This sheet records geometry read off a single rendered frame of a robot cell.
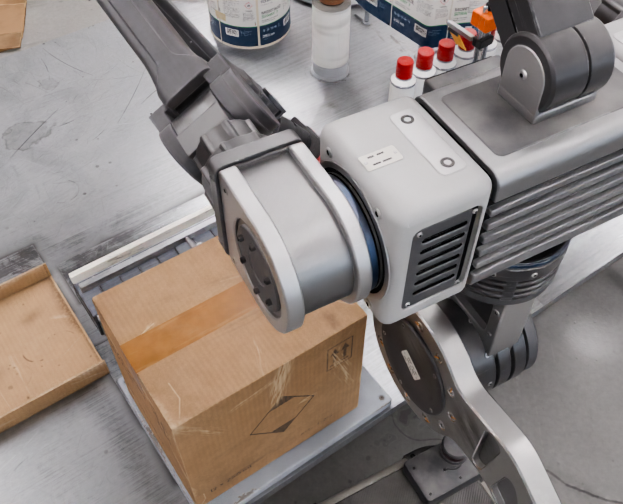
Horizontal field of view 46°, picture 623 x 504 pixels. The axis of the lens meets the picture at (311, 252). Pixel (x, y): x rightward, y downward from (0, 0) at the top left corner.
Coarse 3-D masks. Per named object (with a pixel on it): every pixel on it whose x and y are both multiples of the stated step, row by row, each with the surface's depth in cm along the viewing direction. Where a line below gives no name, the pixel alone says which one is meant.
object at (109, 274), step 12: (192, 228) 130; (204, 228) 130; (168, 240) 128; (180, 240) 129; (144, 252) 126; (156, 252) 127; (120, 264) 125; (132, 264) 125; (96, 276) 123; (108, 276) 124; (84, 288) 122
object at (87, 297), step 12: (216, 228) 141; (204, 240) 139; (168, 252) 137; (180, 252) 137; (144, 264) 135; (156, 264) 135; (120, 276) 133; (132, 276) 133; (96, 288) 132; (108, 288) 132; (84, 300) 130; (96, 312) 128
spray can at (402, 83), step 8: (408, 56) 141; (400, 64) 140; (408, 64) 140; (400, 72) 141; (408, 72) 141; (392, 80) 143; (400, 80) 142; (408, 80) 142; (416, 80) 144; (392, 88) 144; (400, 88) 143; (408, 88) 143; (392, 96) 145; (400, 96) 144; (408, 96) 144
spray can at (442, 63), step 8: (440, 40) 145; (448, 40) 145; (440, 48) 144; (448, 48) 143; (440, 56) 145; (448, 56) 145; (440, 64) 146; (448, 64) 146; (456, 64) 147; (440, 72) 147
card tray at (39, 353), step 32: (0, 288) 134; (32, 288) 137; (0, 320) 133; (32, 320) 133; (64, 320) 133; (0, 352) 129; (32, 352) 129; (64, 352) 129; (96, 352) 129; (0, 384) 125; (32, 384) 125; (64, 384) 121; (0, 416) 117
